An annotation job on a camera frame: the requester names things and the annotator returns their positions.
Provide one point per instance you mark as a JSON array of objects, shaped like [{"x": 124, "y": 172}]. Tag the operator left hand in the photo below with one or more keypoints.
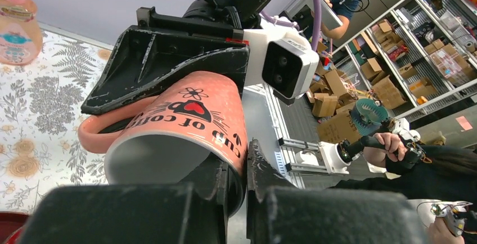
[{"x": 438, "y": 233}]

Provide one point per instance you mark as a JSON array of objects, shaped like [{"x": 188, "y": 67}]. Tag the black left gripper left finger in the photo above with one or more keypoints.
[{"x": 194, "y": 210}]

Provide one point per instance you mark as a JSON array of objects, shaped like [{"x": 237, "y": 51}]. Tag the metal storage shelving unit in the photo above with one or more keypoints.
[{"x": 422, "y": 52}]

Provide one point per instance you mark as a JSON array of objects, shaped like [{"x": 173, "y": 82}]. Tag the round red lacquer tray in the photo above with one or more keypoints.
[{"x": 10, "y": 223}]

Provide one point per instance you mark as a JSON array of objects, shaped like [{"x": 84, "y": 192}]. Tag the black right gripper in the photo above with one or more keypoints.
[{"x": 149, "y": 58}]

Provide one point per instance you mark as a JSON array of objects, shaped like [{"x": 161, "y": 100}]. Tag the operator dark clothed body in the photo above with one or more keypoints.
[{"x": 450, "y": 176}]

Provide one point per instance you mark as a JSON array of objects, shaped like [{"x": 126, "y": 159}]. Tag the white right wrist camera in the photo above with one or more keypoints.
[{"x": 282, "y": 59}]

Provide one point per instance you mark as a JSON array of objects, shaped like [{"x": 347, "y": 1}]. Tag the pink capped bottle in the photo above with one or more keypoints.
[{"x": 21, "y": 36}]

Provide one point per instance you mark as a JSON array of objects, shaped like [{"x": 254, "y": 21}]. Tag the person in blue shirt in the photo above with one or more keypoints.
[{"x": 345, "y": 13}]

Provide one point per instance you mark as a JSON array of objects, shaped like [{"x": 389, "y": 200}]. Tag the cardboard box pile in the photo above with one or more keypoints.
[{"x": 333, "y": 101}]

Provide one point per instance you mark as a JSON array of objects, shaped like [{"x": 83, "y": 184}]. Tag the operator right hand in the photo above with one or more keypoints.
[{"x": 394, "y": 149}]

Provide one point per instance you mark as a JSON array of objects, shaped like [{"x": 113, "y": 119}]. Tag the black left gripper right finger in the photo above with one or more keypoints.
[{"x": 279, "y": 212}]

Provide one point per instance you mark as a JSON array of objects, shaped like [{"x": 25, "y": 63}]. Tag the salmon pink patterned mug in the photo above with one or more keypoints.
[{"x": 161, "y": 139}]

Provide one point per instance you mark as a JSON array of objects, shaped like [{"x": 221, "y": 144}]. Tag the black teleoperation handle device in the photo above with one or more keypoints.
[{"x": 371, "y": 117}]

